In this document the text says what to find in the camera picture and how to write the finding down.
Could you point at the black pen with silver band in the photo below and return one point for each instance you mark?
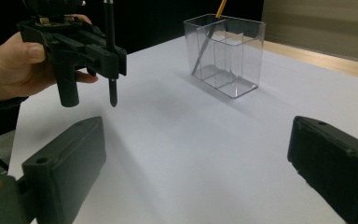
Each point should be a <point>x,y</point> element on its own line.
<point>109,18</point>

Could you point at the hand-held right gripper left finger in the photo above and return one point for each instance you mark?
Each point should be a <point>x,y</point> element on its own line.
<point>65,165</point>

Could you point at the black pencil with orange end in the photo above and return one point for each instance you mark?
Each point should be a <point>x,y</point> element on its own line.
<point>220,7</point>

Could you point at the white table cover sheet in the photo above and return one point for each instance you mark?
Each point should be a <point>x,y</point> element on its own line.
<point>199,149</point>

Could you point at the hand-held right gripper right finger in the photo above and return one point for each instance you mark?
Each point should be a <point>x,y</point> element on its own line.
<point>338,168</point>

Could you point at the clear plastic divided container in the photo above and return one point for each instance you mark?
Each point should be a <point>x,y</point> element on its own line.
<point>230,56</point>

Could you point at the black curtain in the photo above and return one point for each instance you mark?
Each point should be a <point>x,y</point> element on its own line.
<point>155,21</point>

